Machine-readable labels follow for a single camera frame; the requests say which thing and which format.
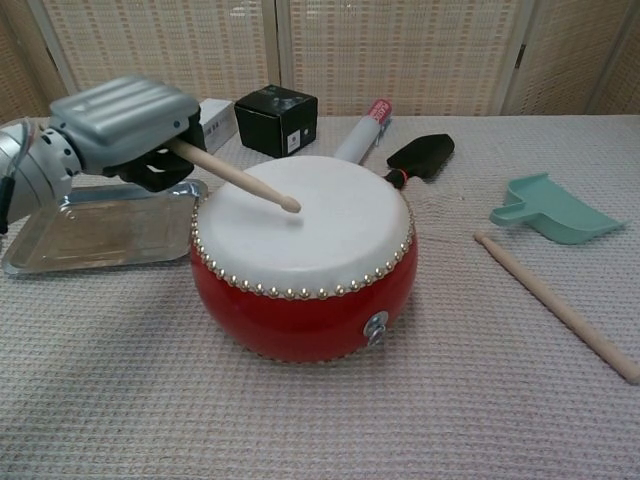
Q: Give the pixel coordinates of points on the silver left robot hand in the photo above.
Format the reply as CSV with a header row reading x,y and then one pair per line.
x,y
120,125

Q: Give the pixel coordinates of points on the red drum with white skin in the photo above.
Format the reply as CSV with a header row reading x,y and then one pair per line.
x,y
300,320

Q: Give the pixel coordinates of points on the white tube red cap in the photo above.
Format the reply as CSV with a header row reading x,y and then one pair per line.
x,y
357,137

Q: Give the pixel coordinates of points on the white cardboard box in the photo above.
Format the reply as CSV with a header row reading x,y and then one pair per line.
x,y
221,125

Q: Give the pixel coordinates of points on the square stainless steel tray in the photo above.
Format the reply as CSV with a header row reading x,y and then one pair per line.
x,y
100,235

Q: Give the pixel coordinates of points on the beige woven tablecloth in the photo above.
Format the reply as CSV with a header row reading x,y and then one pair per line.
x,y
320,425

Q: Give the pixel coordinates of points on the wooden drumstick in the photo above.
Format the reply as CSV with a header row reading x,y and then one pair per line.
x,y
550,305
240,177

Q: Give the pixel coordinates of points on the woven folding screen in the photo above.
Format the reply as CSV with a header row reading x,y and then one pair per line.
x,y
350,50

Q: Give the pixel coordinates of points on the black garden trowel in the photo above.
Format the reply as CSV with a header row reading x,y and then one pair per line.
x,y
425,152

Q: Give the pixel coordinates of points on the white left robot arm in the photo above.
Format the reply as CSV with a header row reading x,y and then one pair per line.
x,y
35,185

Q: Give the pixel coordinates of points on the black cardboard box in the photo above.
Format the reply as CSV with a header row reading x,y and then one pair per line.
x,y
270,132

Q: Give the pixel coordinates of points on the teal plastic dustpan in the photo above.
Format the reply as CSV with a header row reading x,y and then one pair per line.
x,y
565,215

